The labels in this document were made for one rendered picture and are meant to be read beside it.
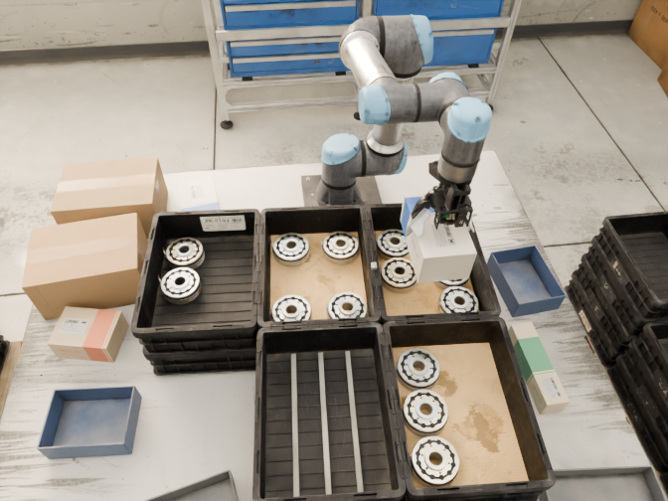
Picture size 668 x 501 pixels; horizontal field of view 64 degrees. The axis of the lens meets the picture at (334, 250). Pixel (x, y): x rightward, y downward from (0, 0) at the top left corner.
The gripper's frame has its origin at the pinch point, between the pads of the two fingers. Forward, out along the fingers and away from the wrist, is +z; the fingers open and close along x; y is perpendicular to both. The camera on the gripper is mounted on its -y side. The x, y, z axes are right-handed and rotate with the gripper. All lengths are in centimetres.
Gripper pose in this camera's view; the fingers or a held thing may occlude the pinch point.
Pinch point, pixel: (436, 230)
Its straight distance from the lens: 126.6
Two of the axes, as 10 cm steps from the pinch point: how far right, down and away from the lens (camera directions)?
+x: 9.9, -0.9, 0.9
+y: 1.3, 7.7, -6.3
